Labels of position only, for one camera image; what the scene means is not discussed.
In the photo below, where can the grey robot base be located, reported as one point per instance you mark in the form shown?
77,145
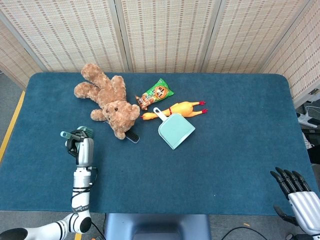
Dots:
157,227

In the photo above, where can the woven folding screen panel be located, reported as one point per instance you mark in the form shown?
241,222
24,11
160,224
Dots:
250,35
67,35
167,35
302,60
12,55

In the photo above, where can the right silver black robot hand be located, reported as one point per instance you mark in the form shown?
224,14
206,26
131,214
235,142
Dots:
306,207

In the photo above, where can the green snack bag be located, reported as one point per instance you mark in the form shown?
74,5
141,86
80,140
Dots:
156,93

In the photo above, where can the black bristle brush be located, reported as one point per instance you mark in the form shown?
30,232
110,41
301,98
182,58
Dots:
133,137

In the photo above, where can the teal plastic dustpan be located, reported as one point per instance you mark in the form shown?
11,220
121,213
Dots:
175,131

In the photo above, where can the brown plush teddy bear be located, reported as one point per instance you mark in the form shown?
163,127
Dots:
112,100

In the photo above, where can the blue felt table cover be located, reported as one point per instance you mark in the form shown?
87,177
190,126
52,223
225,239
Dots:
200,170

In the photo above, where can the small teal hand broom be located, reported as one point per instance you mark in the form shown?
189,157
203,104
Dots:
86,130

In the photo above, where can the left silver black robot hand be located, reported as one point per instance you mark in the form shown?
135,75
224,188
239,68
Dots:
85,150

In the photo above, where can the yellow rubber chicken toy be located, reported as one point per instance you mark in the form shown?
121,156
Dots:
182,108

